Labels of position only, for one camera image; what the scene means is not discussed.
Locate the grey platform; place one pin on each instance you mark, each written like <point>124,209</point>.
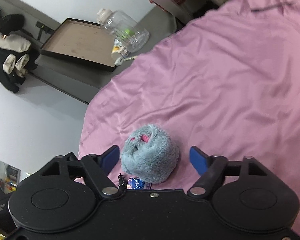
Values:
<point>90,82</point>

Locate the white charger plug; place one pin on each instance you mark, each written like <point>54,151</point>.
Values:
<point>120,60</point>

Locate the grey fluffy plush toy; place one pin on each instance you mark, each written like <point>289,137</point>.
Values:
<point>150,155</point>

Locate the yellow and white can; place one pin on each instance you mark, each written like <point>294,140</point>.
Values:
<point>118,51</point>

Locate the blue patterned packet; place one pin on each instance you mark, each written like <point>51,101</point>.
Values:
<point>138,183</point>

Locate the black hanging jacket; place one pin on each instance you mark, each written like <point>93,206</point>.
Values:
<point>2,62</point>

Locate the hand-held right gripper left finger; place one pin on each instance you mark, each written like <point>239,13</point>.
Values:
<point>111,159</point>

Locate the beige hanging garment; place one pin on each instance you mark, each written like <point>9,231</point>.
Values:
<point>12,52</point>

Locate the clear plastic water jug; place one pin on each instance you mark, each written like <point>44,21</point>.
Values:
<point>125,28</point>

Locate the brown shallow tray board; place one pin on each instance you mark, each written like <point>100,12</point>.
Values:
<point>80,42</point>

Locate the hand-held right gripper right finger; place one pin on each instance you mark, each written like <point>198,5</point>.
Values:
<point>199,162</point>

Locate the pink bed sheet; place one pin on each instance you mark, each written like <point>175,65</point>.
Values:
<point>215,80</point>

